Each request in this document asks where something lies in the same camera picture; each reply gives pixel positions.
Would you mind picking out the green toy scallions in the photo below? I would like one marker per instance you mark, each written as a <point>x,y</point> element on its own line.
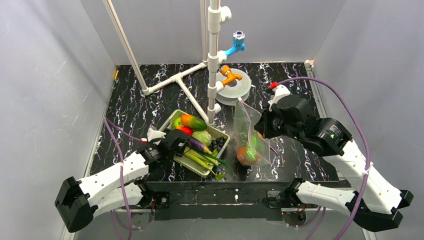
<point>209,164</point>

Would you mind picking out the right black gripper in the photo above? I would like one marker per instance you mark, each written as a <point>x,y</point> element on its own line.
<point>266,124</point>

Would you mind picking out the pale green plastic basket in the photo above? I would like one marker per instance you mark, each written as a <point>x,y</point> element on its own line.
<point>187,162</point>

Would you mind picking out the blue toy faucet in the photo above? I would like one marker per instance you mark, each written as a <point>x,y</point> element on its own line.
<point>238,39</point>

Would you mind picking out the dark toy grapes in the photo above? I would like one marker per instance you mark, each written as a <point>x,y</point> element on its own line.
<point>217,144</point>

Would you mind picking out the white pvc pipe frame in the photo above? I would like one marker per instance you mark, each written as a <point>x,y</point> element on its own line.
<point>212,16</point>

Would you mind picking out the orange green toy mango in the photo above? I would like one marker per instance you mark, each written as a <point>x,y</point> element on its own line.
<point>193,122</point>

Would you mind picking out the grey filament spool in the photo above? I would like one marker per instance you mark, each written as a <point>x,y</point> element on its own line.
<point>238,89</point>

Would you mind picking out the clear zip top bag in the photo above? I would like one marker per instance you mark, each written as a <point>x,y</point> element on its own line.
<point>245,118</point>

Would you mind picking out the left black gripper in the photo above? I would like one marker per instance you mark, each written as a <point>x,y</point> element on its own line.
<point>178,143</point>

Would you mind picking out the orange toy fruit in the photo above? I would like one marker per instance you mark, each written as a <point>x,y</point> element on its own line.
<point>241,159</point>

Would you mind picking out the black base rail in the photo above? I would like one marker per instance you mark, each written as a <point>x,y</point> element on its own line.
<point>179,200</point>

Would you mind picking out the green toy cabbage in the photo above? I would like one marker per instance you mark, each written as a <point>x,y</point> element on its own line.
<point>203,136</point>

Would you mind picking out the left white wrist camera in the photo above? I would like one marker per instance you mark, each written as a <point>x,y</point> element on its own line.
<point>153,136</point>

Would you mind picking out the purple toy eggplant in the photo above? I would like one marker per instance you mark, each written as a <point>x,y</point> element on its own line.
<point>198,145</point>

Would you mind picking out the orange toy faucet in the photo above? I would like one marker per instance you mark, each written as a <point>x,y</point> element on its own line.
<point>230,77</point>

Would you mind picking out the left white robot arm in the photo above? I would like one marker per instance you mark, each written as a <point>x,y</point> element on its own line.
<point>79,201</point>

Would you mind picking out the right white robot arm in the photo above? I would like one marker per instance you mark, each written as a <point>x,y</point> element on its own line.
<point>373,202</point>

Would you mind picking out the green toy bitter gourd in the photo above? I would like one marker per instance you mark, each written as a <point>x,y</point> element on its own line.
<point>250,150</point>

